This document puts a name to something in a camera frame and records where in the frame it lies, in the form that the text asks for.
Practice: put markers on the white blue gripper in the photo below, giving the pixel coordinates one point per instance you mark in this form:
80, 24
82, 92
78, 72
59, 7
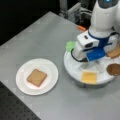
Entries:
89, 48

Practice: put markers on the toasted bread slice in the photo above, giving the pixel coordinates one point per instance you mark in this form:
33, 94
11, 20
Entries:
36, 77
113, 53

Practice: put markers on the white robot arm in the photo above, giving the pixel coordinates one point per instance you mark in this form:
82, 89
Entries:
100, 37

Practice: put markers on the green lettuce leaf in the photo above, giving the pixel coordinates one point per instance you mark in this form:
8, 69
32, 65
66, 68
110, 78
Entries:
70, 45

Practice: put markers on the small orange block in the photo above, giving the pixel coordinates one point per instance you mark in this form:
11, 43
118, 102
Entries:
81, 28

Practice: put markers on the white divided serving tray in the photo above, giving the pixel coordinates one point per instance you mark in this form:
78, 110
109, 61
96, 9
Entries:
75, 69

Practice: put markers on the yellow cheese slice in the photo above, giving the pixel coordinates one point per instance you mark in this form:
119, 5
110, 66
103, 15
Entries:
89, 77

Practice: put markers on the brown meat patty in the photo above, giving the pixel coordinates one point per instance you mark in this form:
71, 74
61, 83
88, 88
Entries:
113, 69

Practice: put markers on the white round plate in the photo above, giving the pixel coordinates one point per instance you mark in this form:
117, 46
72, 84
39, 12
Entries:
26, 69

